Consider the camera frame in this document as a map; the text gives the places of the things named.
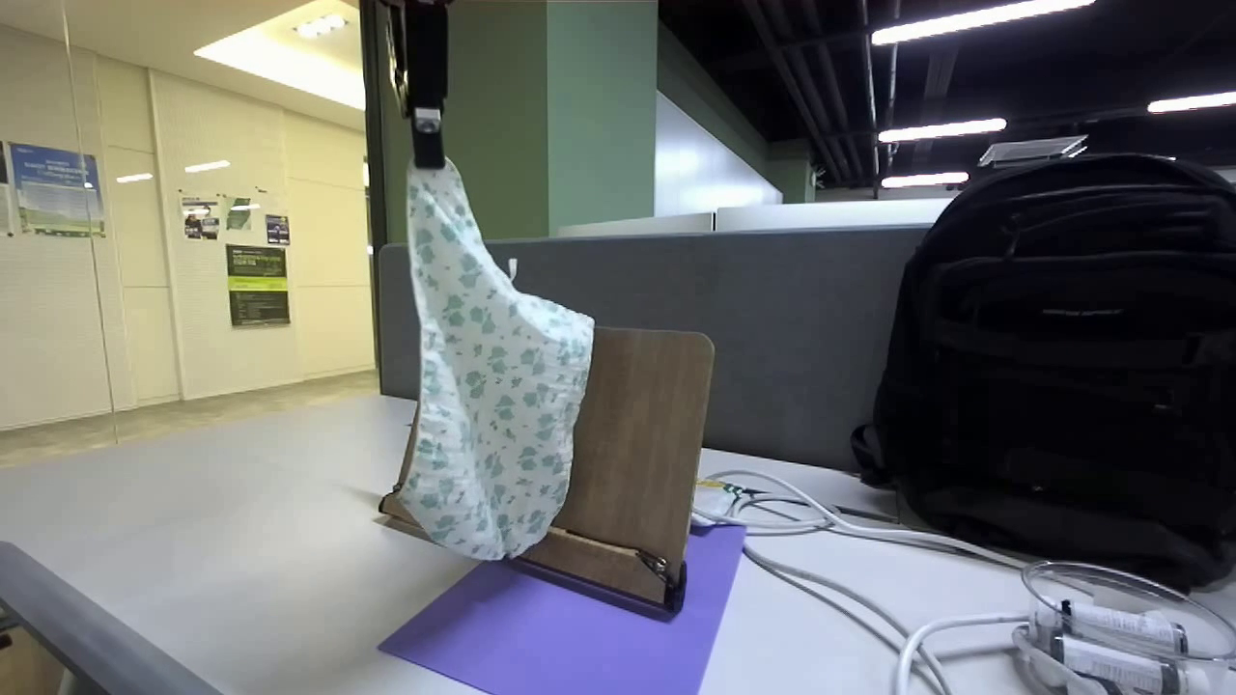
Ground white cloth with green print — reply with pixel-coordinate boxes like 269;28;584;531
396;157;596;562

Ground small poster with photo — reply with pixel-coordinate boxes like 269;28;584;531
181;197;222;241

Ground dark green poster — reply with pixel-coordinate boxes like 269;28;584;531
225;243;292;328

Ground white partition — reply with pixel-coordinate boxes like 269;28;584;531
557;197;954;238

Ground grey desk partition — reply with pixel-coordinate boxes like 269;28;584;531
377;225;930;473

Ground wooden book stand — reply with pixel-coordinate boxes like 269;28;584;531
379;326;716;620

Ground white packet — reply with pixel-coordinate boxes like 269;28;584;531
689;479;746;529

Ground purple mat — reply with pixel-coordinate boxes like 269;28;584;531
378;522;747;695

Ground ceiling unit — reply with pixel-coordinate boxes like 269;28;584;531
978;134;1089;168

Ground black backpack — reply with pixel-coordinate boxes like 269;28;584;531
850;153;1236;592

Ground clear plastic container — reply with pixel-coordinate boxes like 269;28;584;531
1021;561;1236;695

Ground white tube with black cap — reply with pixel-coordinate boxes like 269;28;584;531
1046;632;1211;695
1055;598;1191;655

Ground white cable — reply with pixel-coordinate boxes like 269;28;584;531
695;470;1029;572
895;612;1032;695
742;541;952;695

